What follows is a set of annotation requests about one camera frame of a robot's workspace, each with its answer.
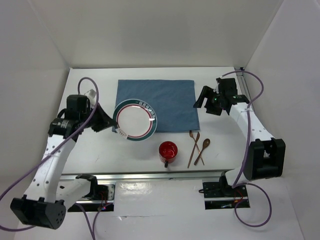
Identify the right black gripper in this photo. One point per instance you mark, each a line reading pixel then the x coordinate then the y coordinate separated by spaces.
pixel 208 92

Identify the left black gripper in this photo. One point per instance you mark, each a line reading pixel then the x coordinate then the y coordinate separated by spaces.
pixel 105 120

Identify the white plate green red rim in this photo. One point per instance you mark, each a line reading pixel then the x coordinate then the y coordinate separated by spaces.
pixel 135 120

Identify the blue cloth placemat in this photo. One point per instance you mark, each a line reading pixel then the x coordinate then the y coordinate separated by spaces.
pixel 172 101

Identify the red mug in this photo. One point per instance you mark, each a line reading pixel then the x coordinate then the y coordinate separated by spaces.
pixel 168 152

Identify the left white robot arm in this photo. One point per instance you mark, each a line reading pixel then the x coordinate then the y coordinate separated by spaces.
pixel 45 202

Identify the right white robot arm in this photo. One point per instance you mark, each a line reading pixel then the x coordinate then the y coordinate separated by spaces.
pixel 264 154

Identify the copper spoon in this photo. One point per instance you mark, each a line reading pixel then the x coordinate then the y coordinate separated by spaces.
pixel 205 144

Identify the aluminium rail right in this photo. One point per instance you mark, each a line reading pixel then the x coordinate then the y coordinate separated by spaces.
pixel 243 78

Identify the aluminium rail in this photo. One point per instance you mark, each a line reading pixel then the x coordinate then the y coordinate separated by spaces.
pixel 157 176
pixel 243 78

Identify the aluminium rail front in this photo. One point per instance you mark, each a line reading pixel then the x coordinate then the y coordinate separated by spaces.
pixel 157 176

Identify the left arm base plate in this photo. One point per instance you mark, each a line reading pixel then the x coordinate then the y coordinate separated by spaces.
pixel 103 201

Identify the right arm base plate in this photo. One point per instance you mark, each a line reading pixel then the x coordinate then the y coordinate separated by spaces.
pixel 216 198

